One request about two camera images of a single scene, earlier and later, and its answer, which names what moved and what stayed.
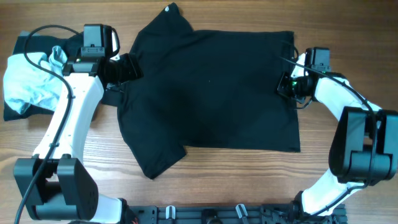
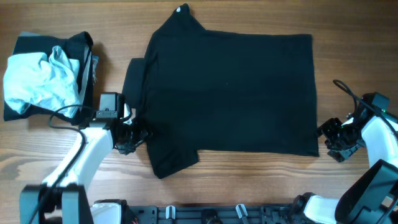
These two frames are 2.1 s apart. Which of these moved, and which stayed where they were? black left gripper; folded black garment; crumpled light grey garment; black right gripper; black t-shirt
Moved: black left gripper; black right gripper; black t-shirt
Stayed: crumpled light grey garment; folded black garment
